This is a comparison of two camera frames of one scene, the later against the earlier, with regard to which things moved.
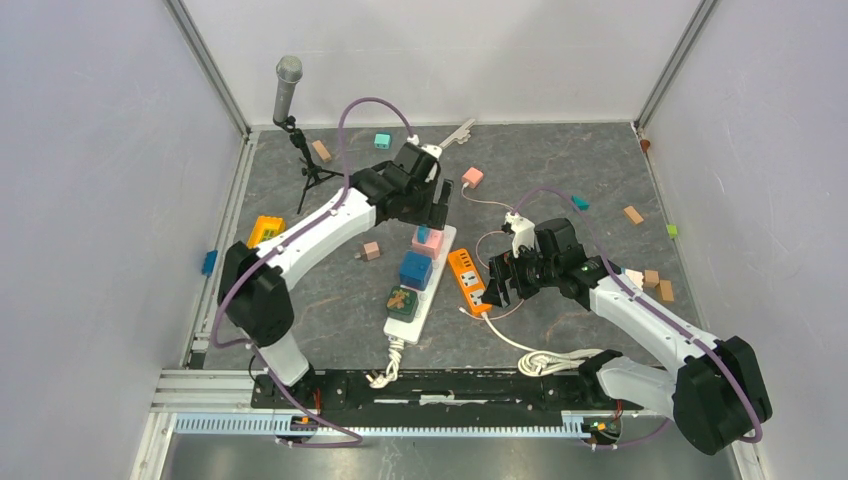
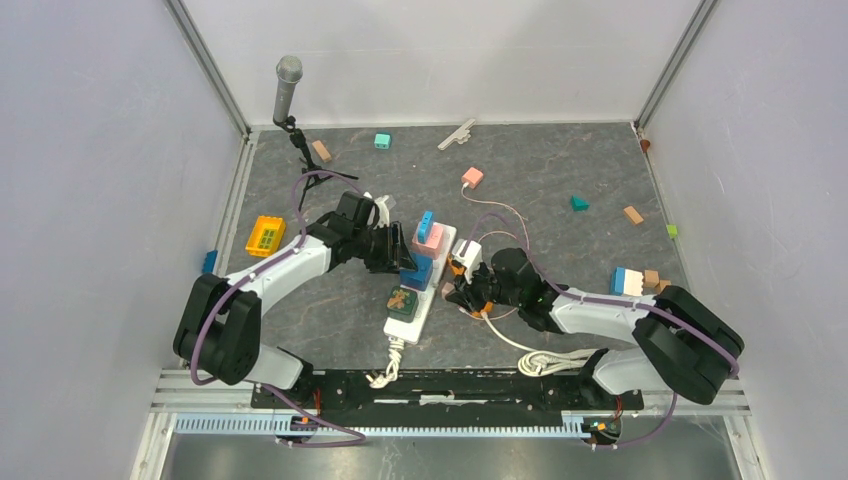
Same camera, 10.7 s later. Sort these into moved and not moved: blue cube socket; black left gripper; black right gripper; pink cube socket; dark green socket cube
Moved: black left gripper; black right gripper
Not moved: blue cube socket; pink cube socket; dark green socket cube
